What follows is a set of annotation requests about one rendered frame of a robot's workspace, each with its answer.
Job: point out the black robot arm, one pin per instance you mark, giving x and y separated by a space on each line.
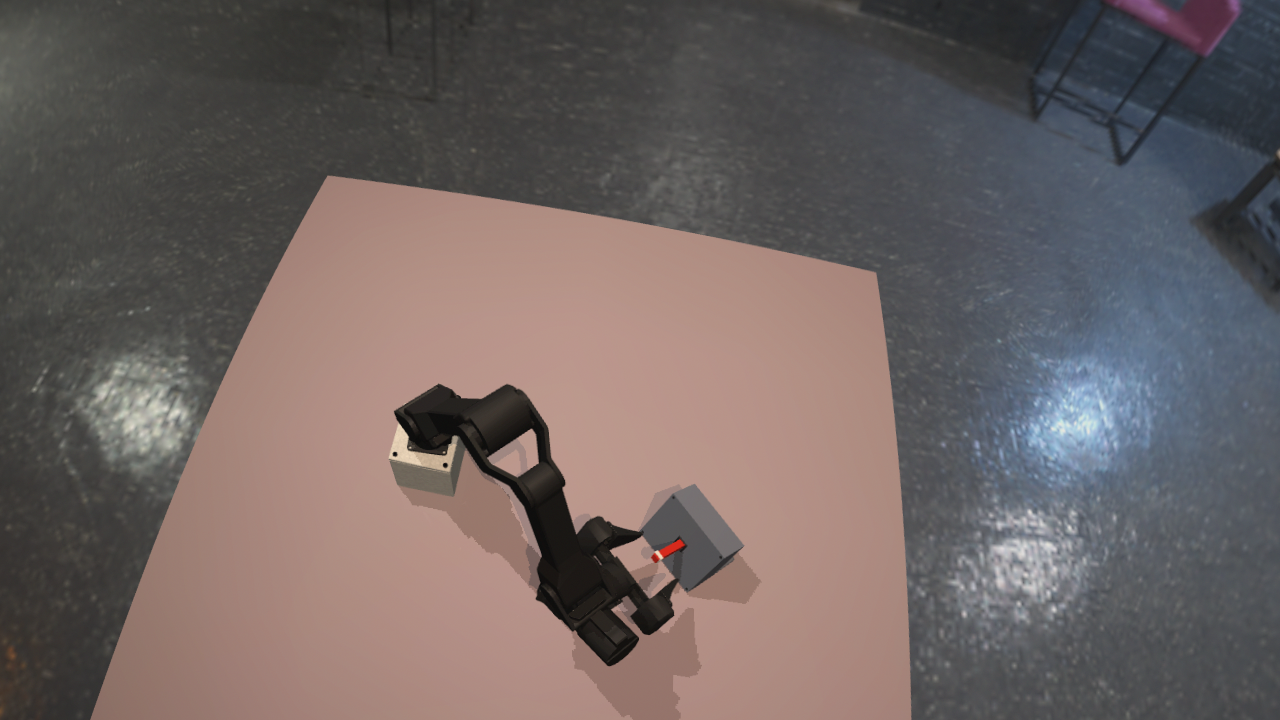
569 577

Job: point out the grey sloped panel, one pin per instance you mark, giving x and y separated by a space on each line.
710 544

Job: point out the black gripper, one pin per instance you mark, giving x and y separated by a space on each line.
596 538

